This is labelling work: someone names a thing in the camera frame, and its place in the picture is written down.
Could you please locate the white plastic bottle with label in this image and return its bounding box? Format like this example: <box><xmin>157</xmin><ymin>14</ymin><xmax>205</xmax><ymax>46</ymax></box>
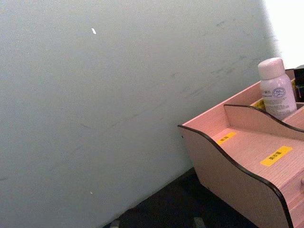
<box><xmin>257</xmin><ymin>57</ymin><xmax>298</xmax><ymax>121</ymax></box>

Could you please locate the pink wooden desk organizer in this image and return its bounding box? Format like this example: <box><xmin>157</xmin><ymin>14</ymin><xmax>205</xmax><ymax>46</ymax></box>
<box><xmin>177</xmin><ymin>68</ymin><xmax>304</xmax><ymax>228</ymax></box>

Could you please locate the black table cloth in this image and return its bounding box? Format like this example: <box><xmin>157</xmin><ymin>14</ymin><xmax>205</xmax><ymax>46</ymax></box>
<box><xmin>102</xmin><ymin>166</ymin><xmax>265</xmax><ymax>228</ymax></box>

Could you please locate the yellow label sticker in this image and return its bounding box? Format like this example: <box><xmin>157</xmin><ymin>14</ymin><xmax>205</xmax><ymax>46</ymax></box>
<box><xmin>215</xmin><ymin>131</ymin><xmax>238</xmax><ymax>145</ymax></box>
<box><xmin>260</xmin><ymin>146</ymin><xmax>294</xmax><ymax>166</ymax></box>
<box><xmin>253</xmin><ymin>99</ymin><xmax>266</xmax><ymax>110</ymax></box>

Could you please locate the pale grey wall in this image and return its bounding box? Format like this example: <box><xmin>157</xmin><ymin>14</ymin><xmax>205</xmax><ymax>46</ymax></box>
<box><xmin>0</xmin><ymin>0</ymin><xmax>287</xmax><ymax>228</ymax></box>

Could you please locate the black box with yellow print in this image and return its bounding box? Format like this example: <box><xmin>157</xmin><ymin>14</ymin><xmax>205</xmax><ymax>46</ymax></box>
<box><xmin>293</xmin><ymin>64</ymin><xmax>304</xmax><ymax>98</ymax></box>

